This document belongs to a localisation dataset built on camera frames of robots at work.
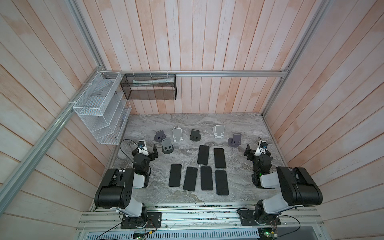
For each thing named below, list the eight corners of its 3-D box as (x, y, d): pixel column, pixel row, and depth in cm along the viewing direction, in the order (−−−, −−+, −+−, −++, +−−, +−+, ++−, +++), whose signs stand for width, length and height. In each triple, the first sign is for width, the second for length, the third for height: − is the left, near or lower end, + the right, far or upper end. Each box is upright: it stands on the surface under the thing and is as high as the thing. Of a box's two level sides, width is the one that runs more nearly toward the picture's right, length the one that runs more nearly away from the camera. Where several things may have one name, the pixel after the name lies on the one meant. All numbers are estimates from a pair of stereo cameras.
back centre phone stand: (190, 141, 107) (190, 134, 101) (190, 135, 110) (190, 128, 104) (200, 141, 107) (200, 134, 101) (199, 135, 110) (200, 128, 104)
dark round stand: (162, 153, 99) (161, 148, 94) (163, 143, 105) (162, 138, 100) (173, 153, 99) (172, 148, 94) (174, 143, 105) (173, 138, 100)
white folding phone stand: (172, 141, 106) (171, 136, 101) (173, 129, 113) (172, 123, 108) (182, 141, 106) (182, 136, 101) (183, 129, 113) (182, 123, 108)
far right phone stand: (229, 147, 104) (231, 140, 97) (227, 140, 108) (230, 133, 101) (239, 147, 104) (242, 140, 97) (237, 140, 108) (240, 133, 101)
